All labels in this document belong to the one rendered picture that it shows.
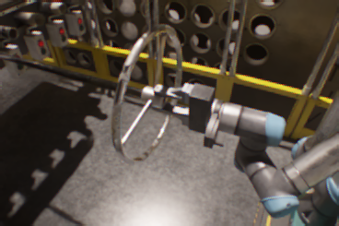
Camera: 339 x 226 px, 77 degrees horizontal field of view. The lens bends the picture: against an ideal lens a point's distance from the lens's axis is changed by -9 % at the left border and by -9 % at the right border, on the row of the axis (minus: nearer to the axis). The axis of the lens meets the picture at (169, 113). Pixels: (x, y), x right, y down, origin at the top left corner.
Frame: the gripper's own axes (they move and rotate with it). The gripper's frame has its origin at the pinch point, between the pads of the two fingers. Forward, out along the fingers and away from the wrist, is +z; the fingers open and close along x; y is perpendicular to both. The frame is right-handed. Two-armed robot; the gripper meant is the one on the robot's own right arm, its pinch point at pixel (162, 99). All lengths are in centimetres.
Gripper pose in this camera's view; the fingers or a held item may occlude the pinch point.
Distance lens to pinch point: 62.9
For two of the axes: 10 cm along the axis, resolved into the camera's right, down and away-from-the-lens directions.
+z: -9.1, -2.7, 3.0
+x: -0.5, -6.7, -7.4
